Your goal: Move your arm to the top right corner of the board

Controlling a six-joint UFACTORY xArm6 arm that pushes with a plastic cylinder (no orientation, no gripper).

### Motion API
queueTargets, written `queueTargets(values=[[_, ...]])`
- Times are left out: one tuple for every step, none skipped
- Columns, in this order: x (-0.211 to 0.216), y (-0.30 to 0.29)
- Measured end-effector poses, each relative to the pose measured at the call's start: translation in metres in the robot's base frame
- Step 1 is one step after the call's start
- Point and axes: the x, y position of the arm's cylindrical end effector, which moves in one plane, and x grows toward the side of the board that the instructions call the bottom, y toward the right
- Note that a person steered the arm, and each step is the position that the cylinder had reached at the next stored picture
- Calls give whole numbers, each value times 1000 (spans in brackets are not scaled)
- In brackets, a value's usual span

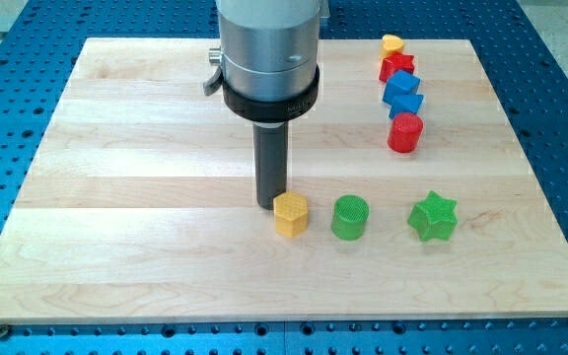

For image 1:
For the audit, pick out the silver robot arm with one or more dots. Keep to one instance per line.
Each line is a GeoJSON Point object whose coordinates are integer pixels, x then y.
{"type": "Point", "coordinates": [267, 61]}

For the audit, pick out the light wooden board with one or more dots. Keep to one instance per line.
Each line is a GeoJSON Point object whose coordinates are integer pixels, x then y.
{"type": "Point", "coordinates": [139, 205]}

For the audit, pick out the left corner board screw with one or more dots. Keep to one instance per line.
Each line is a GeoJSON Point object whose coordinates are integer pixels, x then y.
{"type": "Point", "coordinates": [5, 330]}

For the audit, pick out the yellow hexagon block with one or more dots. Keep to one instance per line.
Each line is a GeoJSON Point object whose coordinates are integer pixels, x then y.
{"type": "Point", "coordinates": [291, 213]}

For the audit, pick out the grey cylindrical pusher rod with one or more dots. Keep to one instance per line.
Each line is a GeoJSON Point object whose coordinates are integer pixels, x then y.
{"type": "Point", "coordinates": [270, 146]}

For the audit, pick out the green cylinder block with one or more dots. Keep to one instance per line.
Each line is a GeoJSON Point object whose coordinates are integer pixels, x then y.
{"type": "Point", "coordinates": [349, 218]}

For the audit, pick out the red cylinder block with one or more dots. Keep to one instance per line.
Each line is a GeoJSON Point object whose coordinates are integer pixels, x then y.
{"type": "Point", "coordinates": [405, 131]}

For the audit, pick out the blue triangle block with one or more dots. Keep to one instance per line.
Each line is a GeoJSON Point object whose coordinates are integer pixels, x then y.
{"type": "Point", "coordinates": [405, 103]}

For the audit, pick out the blue cube block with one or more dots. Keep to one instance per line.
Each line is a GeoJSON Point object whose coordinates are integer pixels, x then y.
{"type": "Point", "coordinates": [400, 83]}

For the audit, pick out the green star block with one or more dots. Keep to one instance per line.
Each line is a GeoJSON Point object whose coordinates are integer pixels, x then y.
{"type": "Point", "coordinates": [433, 217]}

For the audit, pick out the red star block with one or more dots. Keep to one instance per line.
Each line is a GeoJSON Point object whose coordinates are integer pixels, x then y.
{"type": "Point", "coordinates": [394, 63]}

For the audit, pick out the yellow heart block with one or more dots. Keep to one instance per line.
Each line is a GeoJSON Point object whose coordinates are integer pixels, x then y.
{"type": "Point", "coordinates": [390, 45]}

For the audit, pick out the blue perforated metal base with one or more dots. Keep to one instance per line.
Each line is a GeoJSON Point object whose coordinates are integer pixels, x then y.
{"type": "Point", "coordinates": [40, 49]}

